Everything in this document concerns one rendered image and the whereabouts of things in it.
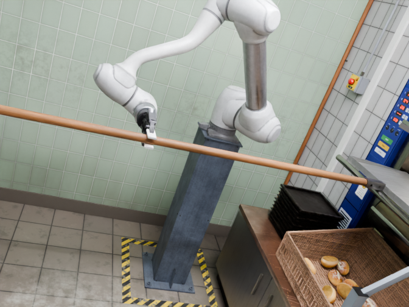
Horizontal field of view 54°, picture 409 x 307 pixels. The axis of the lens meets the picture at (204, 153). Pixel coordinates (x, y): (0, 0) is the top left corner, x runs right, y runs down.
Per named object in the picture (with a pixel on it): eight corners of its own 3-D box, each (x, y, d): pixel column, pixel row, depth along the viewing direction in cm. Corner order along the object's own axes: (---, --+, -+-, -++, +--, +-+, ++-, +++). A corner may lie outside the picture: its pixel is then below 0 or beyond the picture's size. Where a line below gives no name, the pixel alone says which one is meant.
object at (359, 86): (354, 90, 257) (361, 75, 253) (363, 95, 248) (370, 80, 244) (344, 87, 254) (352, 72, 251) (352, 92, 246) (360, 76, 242)
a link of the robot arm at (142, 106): (153, 125, 165) (154, 131, 160) (131, 120, 162) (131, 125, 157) (159, 105, 162) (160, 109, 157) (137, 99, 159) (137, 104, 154)
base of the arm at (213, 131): (195, 122, 227) (198, 112, 225) (230, 131, 233) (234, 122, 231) (200, 134, 210) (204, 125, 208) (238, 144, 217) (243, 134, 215)
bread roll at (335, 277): (342, 289, 200) (347, 281, 198) (330, 285, 199) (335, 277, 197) (336, 276, 209) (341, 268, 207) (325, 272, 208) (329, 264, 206)
